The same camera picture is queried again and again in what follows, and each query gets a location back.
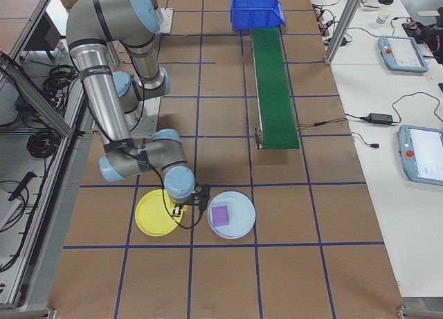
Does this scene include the purple block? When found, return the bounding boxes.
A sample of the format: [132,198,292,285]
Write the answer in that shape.
[210,204,232,228]

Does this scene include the yellow plate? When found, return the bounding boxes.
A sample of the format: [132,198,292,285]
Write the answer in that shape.
[134,188,185,237]

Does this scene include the light blue plate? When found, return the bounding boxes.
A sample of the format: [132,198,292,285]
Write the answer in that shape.
[206,190,257,240]

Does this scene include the green conveyor belt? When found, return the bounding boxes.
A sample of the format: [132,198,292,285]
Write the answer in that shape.
[250,28,301,151]

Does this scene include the grey flat panel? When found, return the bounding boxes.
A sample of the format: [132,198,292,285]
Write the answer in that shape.
[0,189,18,232]

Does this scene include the blue plastic storage bin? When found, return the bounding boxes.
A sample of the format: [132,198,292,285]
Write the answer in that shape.
[230,0,287,32]

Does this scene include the white side table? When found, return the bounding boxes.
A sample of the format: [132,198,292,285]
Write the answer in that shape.
[306,0,443,299]

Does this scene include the black power adapter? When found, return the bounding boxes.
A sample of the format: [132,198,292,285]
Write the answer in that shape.
[366,112,395,125]

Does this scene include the black monitor box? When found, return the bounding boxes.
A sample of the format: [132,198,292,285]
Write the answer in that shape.
[22,11,63,60]

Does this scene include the blue grey teach pendant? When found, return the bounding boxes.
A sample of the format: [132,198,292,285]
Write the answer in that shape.
[377,35,429,73]
[396,124,443,187]

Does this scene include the white paper cup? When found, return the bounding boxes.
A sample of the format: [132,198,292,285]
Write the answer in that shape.
[375,9,392,27]

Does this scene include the black equipment pile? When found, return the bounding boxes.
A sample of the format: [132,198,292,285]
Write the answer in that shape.
[401,16,443,59]

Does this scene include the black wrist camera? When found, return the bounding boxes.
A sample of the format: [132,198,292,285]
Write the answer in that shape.
[195,183,212,209]

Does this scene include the black cable coil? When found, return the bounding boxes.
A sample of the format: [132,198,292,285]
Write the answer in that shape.
[26,127,62,160]
[43,64,87,100]

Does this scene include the black handle tool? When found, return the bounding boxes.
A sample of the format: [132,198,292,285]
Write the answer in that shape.
[8,172,38,201]

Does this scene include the red conveyor power wires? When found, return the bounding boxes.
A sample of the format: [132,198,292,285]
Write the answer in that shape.
[296,118,348,129]

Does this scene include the aluminium V-shaped frame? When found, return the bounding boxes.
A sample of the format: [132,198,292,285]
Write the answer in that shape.
[0,0,120,311]

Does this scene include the black cable with plug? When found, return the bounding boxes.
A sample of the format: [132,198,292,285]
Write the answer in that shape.
[351,131,381,150]

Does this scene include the aluminium post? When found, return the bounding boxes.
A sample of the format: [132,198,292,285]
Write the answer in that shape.
[323,0,368,66]

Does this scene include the plug and cable cluster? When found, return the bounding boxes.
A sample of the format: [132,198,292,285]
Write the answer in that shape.
[313,3,353,46]

